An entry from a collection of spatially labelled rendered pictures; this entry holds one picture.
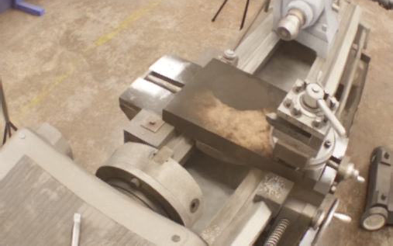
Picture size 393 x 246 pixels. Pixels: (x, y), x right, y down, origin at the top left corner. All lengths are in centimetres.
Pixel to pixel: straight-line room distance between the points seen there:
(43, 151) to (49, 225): 18
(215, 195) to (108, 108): 144
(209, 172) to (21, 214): 100
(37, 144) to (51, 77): 233
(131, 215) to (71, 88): 234
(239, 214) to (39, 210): 78
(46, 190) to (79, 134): 196
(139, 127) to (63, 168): 74
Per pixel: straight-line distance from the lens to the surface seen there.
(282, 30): 166
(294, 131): 128
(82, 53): 334
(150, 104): 160
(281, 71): 209
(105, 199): 77
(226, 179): 161
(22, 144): 88
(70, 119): 283
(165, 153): 101
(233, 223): 137
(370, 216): 244
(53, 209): 76
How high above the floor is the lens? 196
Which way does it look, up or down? 44 degrees down
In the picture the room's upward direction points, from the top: 6 degrees clockwise
